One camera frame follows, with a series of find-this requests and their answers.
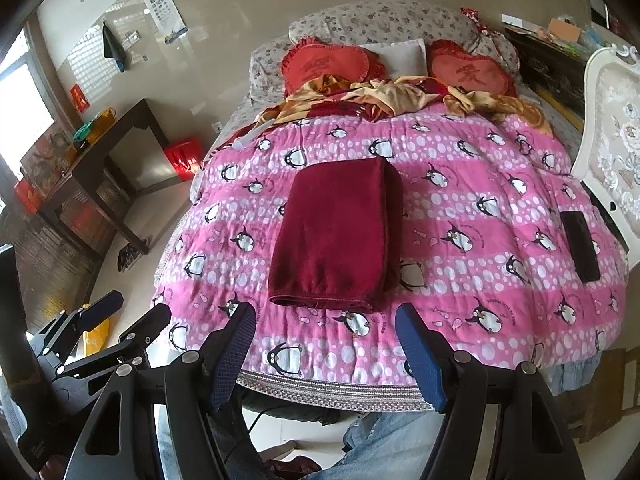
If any wall poster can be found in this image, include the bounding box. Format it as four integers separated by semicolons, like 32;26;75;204
140;0;188;43

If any black phone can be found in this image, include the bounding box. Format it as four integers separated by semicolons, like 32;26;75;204
559;210;602;283

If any red box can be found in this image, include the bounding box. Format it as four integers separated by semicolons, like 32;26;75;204
14;180;43;216

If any grey woven bed mat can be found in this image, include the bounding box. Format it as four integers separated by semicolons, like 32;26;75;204
235;367;426;413

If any black cable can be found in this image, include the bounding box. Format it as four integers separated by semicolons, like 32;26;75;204
220;407;281;466

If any red gift bag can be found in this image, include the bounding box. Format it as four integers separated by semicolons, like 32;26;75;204
164;137;205;181

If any dark slatted wooden cabinet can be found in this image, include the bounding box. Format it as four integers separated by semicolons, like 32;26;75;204
0;175;118;321

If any yellow paper bag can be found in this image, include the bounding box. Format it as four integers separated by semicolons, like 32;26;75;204
90;107;117;133

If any dark wooden desk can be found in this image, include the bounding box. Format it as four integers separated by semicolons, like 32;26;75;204
20;99;171;256

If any grey floral pillow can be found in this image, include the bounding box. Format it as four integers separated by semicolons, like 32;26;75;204
287;0;481;53

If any brown wooden board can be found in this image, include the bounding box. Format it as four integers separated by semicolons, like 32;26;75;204
565;347;631;443

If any dark carved cabinet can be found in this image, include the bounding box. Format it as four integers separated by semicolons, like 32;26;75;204
502;25;593;121

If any brown shoe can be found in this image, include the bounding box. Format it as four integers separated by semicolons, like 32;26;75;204
262;452;321;480

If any yellow round object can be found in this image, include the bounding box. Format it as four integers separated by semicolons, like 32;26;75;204
82;322;111;366

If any window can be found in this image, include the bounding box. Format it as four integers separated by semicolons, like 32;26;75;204
0;30;56;161

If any printed cardboard box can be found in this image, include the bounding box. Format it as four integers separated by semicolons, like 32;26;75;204
20;125;76;176

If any gold and red satin quilt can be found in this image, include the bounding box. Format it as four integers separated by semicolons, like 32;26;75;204
255;72;556;136

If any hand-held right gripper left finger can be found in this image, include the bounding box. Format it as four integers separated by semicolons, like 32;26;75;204
64;302;258;480

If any small white pillow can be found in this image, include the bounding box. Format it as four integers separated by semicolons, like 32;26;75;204
360;40;428;81

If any red patterned cloth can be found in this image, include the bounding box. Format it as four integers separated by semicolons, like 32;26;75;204
460;6;501;36

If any dark red knit garment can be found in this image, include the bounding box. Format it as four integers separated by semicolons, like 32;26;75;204
267;157;403;313

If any pair of dark slippers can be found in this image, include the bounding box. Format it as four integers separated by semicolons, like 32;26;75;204
116;242;148;271

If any person's leg in jeans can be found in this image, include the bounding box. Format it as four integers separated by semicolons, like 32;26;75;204
300;407;451;480

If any white ornate chair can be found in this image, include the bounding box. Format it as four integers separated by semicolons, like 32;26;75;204
570;42;640;256

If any red heart cushion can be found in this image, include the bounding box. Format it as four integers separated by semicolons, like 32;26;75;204
280;42;386;96
427;40;518;98

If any blue denim cloth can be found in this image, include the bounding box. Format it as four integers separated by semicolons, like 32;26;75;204
542;360;601;391

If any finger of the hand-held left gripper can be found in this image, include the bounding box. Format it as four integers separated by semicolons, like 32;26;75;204
30;290;125;356
55;303;173;401

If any pink penguin print blanket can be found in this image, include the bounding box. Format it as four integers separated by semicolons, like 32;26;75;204
152;110;628;386

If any grey floral bed sheet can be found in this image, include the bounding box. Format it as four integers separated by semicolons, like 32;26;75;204
215;35;583;151

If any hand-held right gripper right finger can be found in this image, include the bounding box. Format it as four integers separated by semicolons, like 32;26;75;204
394;304;586;480

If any orange box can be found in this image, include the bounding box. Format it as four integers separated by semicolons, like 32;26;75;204
547;17;583;43

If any dark hanging cloth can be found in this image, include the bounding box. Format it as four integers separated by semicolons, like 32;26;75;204
101;21;126;73

